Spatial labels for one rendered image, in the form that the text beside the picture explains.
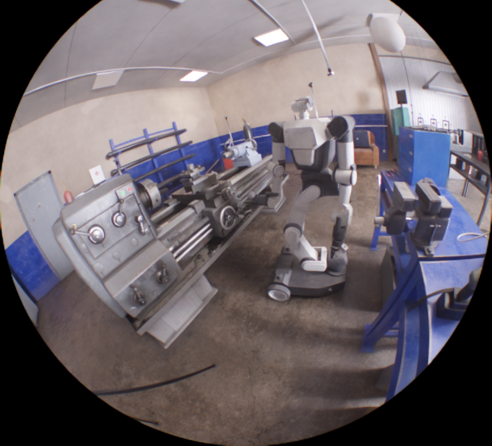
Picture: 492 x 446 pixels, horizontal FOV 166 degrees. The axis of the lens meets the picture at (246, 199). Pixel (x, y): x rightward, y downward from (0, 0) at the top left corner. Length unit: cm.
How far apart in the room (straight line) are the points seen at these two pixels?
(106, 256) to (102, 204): 32
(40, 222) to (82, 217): 342
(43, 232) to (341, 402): 495
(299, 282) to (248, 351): 69
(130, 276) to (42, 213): 355
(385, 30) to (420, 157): 277
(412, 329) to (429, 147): 108
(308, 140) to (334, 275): 107
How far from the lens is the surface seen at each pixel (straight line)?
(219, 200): 146
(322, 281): 148
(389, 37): 377
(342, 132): 89
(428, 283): 72
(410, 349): 81
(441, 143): 147
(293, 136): 97
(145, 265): 117
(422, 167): 142
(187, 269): 150
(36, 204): 449
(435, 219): 80
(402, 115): 448
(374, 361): 147
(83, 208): 113
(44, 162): 454
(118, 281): 118
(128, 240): 120
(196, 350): 159
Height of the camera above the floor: 136
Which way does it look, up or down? 23 degrees down
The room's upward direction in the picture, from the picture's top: 15 degrees counter-clockwise
